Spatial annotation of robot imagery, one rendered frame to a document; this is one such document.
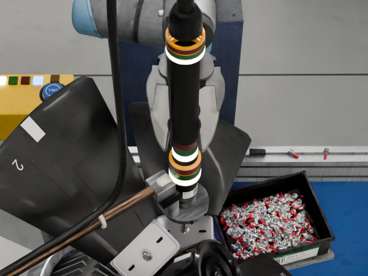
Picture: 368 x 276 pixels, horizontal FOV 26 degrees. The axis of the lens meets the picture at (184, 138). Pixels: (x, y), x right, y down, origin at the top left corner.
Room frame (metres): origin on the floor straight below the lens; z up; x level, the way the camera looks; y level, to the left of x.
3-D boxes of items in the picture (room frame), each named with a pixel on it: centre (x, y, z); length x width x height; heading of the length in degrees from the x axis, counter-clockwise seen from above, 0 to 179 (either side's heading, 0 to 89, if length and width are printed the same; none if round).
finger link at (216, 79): (0.63, -0.03, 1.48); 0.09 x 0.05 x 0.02; 8
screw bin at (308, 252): (0.78, -0.17, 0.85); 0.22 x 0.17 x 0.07; 106
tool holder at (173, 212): (0.58, 0.01, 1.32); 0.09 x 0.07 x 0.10; 125
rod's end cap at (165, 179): (0.56, 0.03, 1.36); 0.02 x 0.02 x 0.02; 35
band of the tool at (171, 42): (0.58, 0.00, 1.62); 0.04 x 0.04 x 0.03
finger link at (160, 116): (0.59, 0.03, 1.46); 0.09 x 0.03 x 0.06; 168
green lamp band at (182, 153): (0.58, 0.00, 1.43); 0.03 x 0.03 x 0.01
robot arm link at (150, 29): (0.85, 0.01, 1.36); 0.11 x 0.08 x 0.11; 78
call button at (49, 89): (0.94, 0.25, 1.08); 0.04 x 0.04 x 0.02
